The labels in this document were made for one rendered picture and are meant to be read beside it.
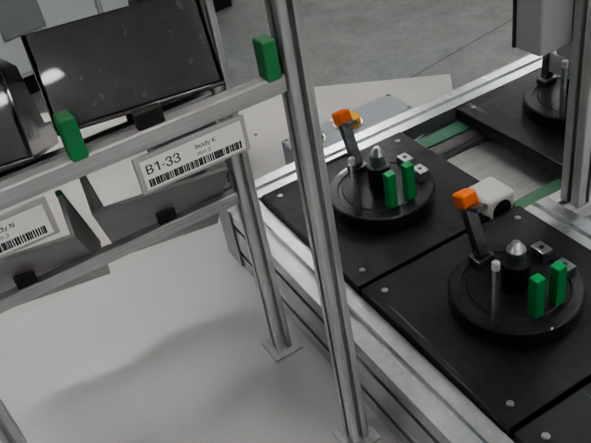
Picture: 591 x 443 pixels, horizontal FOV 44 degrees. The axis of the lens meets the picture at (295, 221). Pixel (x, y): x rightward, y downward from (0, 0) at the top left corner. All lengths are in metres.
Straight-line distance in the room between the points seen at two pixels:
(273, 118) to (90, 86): 0.90
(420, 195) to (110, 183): 0.63
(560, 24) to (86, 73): 0.51
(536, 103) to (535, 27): 0.30
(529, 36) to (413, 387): 0.39
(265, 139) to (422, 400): 0.74
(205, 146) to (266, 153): 0.80
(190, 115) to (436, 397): 0.39
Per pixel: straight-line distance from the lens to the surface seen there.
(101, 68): 0.57
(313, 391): 0.91
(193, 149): 0.54
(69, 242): 0.68
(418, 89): 1.47
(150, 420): 0.93
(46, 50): 0.57
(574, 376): 0.77
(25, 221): 0.52
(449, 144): 1.15
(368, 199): 0.95
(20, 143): 0.55
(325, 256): 0.65
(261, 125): 1.42
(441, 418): 0.74
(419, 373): 0.78
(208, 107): 0.54
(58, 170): 0.52
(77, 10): 4.02
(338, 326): 0.71
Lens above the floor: 1.55
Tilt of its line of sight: 37 degrees down
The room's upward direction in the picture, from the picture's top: 11 degrees counter-clockwise
